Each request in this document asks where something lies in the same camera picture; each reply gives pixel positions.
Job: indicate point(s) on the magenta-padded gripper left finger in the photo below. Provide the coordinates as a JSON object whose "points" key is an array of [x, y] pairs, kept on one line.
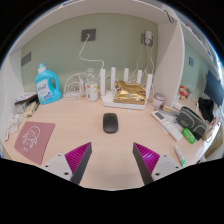
{"points": [[77, 156]]}

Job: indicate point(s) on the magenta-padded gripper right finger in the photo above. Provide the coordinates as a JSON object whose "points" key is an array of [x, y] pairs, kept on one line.
{"points": [[147, 156]]}

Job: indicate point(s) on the black computer mouse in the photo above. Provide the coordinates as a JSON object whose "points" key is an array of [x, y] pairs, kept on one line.
{"points": [[110, 123]]}

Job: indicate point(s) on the pink printed mouse pad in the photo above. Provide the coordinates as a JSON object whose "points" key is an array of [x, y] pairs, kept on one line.
{"points": [[33, 140]]}

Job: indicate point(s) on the white green tube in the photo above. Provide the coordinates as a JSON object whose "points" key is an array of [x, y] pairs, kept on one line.
{"points": [[180, 155]]}

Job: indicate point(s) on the white remote control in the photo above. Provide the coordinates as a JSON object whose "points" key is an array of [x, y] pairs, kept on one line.
{"points": [[165, 125]]}

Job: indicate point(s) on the green pack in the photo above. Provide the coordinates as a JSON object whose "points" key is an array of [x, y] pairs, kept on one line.
{"points": [[188, 135]]}

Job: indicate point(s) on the small round jar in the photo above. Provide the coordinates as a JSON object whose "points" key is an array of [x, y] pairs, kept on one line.
{"points": [[158, 101]]}

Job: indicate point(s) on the grey zip pouch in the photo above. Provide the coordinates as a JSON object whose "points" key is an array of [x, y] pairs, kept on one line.
{"points": [[191, 120]]}

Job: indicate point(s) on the yellow small box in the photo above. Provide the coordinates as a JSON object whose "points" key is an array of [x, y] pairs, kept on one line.
{"points": [[31, 109]]}

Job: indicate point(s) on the gold foil bag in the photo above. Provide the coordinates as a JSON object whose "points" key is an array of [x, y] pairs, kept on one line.
{"points": [[129, 93]]}

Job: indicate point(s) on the white router with antennas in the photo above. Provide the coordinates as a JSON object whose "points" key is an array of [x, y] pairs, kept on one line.
{"points": [[108, 98]]}

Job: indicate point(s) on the clear plastic bottle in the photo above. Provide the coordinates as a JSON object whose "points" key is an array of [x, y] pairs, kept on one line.
{"points": [[91, 90]]}

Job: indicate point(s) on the clear plastic bag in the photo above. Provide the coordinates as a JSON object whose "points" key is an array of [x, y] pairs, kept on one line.
{"points": [[14, 126]]}

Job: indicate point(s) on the red toy figure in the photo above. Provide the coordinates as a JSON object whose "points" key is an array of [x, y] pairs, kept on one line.
{"points": [[184, 92]]}

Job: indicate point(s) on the blue detergent bottle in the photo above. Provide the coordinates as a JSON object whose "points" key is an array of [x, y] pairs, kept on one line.
{"points": [[46, 88]]}

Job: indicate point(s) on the black bag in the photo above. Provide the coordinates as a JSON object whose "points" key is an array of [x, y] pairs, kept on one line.
{"points": [[206, 108]]}

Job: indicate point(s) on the flat printed box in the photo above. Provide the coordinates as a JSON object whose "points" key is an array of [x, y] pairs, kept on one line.
{"points": [[26, 97]]}

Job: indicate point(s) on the black monitor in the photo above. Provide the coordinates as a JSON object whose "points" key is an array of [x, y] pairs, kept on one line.
{"points": [[214, 88]]}

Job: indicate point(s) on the white shelf unit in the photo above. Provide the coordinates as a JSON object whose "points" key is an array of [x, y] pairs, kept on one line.
{"points": [[170, 60]]}

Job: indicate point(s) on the grey wall plate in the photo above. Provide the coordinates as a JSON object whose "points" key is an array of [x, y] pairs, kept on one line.
{"points": [[26, 59]]}

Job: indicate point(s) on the white wall charger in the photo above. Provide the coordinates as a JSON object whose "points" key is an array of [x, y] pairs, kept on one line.
{"points": [[148, 37]]}

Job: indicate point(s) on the grey wall socket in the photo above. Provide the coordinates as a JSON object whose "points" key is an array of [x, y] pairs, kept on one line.
{"points": [[91, 32]]}

